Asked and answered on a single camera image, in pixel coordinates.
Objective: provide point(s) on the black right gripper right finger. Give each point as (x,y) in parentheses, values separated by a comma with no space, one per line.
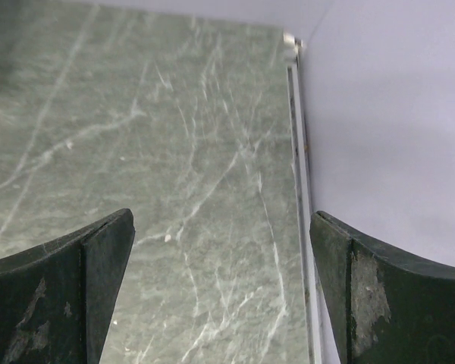
(385,305)

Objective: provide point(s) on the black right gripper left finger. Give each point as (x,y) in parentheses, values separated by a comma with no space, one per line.
(57,298)

